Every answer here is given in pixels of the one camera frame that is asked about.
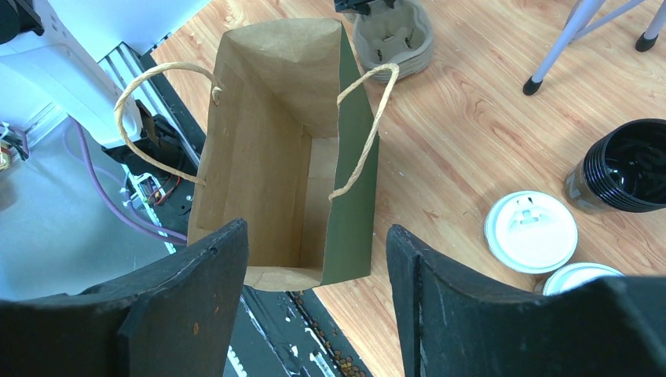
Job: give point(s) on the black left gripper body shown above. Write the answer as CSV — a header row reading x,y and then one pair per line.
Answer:
x,y
362,7

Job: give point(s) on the grey pulp cup carrier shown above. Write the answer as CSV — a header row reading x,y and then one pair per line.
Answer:
x,y
402,36

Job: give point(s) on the black paper cup stack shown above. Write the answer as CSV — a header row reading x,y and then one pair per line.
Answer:
x,y
623,171

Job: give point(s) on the white single cup lid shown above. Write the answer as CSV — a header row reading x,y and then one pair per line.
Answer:
x,y
574,275

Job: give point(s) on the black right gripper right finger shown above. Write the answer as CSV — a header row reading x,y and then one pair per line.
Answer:
x,y
455,321

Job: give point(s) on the green paper bag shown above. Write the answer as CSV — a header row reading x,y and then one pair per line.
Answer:
x,y
292,147

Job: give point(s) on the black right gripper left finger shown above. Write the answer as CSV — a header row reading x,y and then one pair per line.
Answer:
x,y
173,317

